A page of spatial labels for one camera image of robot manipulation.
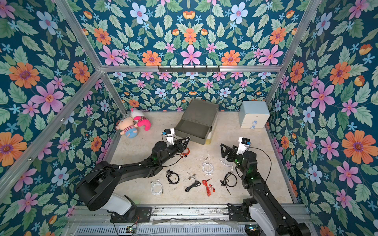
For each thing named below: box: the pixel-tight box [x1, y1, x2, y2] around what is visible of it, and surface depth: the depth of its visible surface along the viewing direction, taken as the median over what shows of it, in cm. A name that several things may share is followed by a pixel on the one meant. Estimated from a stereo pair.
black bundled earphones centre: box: [185, 173, 202, 193], surface depth 84 cm
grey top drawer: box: [174, 118, 213, 145], surface depth 88 cm
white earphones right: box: [218, 155, 234, 171], surface depth 92 cm
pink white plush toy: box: [130, 107, 152, 132], surface depth 107 cm
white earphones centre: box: [201, 156, 215, 177], surface depth 90 cm
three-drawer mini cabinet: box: [174, 99, 220, 146], surface depth 90 cm
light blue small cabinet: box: [238, 100, 271, 130], surface depth 105 cm
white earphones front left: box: [150, 178, 164, 196], surface depth 84 cm
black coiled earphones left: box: [165, 169, 181, 185], surface depth 88 cm
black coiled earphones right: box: [220, 171, 238, 196], surface depth 87 cm
